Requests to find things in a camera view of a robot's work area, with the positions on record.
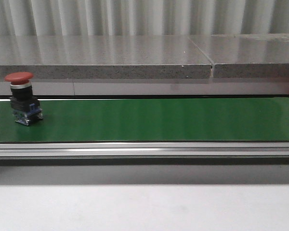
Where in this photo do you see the aluminium conveyor frame rail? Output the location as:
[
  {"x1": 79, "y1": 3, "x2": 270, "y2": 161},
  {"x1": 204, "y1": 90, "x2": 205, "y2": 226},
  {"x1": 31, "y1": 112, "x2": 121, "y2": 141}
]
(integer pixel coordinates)
[{"x1": 0, "y1": 141, "x2": 289, "y2": 166}]

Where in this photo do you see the grey stone slab right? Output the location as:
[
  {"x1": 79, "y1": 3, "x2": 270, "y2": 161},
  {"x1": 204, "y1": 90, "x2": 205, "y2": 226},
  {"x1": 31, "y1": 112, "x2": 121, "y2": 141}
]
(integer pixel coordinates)
[{"x1": 189, "y1": 34, "x2": 289, "y2": 79}]

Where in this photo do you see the green conveyor belt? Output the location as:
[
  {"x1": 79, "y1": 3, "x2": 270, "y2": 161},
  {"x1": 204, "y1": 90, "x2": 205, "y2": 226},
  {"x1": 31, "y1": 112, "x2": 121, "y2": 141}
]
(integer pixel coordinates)
[{"x1": 0, "y1": 97, "x2": 289, "y2": 142}]

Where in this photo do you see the red mushroom push button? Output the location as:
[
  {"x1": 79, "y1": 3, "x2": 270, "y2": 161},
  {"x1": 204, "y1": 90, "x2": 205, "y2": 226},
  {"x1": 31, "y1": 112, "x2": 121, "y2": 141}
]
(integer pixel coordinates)
[{"x1": 4, "y1": 72, "x2": 43, "y2": 126}]

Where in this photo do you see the grey stone slab left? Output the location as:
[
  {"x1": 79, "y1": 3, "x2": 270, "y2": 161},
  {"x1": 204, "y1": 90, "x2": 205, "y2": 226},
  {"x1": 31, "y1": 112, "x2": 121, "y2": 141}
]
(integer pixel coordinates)
[{"x1": 0, "y1": 36, "x2": 212, "y2": 81}]

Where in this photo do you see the grey stone slab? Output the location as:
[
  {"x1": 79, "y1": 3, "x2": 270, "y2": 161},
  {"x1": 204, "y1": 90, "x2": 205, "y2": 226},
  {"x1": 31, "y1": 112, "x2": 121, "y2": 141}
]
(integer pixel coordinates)
[
  {"x1": 189, "y1": 34, "x2": 289, "y2": 79},
  {"x1": 0, "y1": 36, "x2": 212, "y2": 81}
]

